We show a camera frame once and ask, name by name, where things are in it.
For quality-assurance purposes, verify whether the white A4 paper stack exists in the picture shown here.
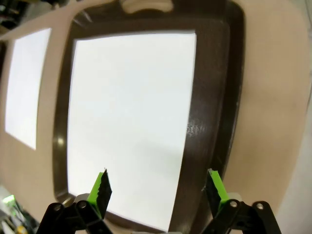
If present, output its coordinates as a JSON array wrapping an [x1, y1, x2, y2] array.
[[4, 27, 53, 151], [66, 29, 197, 233]]

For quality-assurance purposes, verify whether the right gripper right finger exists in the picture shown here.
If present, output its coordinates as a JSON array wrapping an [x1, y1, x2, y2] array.
[[201, 168, 283, 234]]

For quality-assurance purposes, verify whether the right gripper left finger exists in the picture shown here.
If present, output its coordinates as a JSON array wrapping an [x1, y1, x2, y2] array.
[[36, 168, 114, 234]]

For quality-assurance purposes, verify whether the brown plastic tray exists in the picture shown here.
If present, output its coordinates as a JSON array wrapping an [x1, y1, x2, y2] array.
[[51, 0, 246, 234]]

